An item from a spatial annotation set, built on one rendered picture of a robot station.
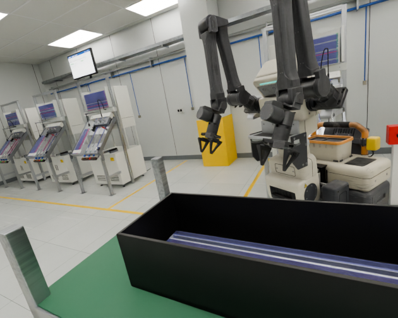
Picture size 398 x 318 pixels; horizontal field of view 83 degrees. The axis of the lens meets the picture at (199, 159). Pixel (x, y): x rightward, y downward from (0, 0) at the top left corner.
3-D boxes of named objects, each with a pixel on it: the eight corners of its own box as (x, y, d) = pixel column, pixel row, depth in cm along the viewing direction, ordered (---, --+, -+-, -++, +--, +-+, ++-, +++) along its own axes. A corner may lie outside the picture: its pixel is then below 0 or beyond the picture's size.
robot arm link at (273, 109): (305, 93, 77) (284, 96, 84) (283, 82, 71) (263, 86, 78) (297, 128, 77) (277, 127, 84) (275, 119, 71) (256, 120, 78)
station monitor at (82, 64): (96, 75, 359) (89, 47, 348) (74, 81, 386) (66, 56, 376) (103, 75, 370) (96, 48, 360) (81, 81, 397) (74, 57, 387)
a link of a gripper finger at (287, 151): (283, 171, 73) (290, 143, 73) (266, 166, 79) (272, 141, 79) (295, 173, 77) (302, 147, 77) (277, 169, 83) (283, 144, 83)
